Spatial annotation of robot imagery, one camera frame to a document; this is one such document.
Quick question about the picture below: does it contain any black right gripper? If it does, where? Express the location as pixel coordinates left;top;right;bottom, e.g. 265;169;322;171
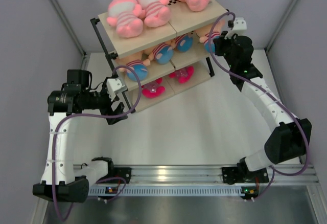
214;31;238;69

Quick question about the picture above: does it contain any black-haired doll plush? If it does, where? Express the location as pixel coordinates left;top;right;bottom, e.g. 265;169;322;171
195;19;225;53

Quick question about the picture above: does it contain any blue pants boy plush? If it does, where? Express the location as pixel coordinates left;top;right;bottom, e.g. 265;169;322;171
116;52;150;81
173;33;193;53
143;42;174;65

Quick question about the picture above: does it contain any magenta legs doll plush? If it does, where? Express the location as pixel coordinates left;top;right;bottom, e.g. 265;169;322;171
142;77;166;99
168;66;194;84

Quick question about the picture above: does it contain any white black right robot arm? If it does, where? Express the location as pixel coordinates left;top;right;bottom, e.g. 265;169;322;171
213;32;312;183

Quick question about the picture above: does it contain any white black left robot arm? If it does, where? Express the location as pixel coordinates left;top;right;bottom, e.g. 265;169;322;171
32;70;127;203

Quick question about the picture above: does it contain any beige three-tier shelf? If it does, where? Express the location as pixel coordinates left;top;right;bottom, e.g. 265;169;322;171
91;0;226;112

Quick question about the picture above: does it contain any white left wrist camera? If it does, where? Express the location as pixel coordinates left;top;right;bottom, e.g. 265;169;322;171
105;78;127;101

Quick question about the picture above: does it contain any white slotted cable duct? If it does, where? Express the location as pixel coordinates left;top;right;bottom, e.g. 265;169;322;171
88;186;255;197

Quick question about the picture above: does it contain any right aluminium frame post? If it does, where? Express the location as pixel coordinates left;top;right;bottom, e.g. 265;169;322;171
264;0;300;53

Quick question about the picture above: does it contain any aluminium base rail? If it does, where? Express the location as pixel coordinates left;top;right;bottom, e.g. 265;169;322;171
71;164;319;186

